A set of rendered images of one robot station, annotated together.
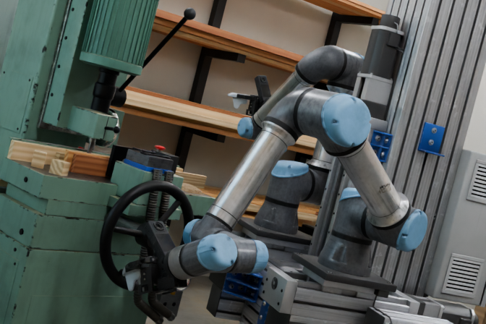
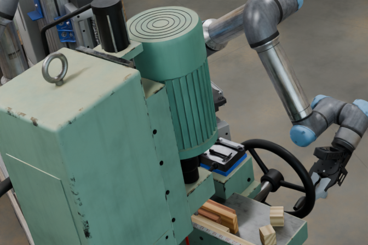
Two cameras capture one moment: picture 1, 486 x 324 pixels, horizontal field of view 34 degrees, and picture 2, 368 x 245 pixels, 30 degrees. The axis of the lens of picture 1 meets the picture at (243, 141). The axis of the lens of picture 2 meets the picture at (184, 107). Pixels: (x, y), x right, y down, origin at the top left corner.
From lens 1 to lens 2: 2.98 m
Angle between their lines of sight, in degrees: 89
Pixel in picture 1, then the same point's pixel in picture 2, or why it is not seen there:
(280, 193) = not seen: hidden behind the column
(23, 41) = (127, 228)
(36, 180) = (302, 233)
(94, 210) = not seen: hidden behind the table
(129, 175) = (241, 173)
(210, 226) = (316, 118)
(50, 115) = (180, 233)
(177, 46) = not seen: outside the picture
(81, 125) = (199, 201)
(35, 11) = (127, 184)
